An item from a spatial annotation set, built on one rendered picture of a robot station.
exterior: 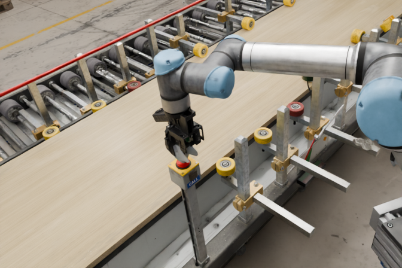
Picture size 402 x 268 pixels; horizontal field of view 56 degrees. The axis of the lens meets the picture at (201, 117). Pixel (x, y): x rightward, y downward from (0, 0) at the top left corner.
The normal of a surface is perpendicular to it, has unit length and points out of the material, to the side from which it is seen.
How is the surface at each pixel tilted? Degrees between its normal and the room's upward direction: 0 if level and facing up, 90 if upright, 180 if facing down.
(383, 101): 84
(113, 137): 0
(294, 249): 0
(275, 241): 0
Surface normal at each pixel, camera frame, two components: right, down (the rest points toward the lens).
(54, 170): -0.11, -0.79
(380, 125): -0.49, 0.48
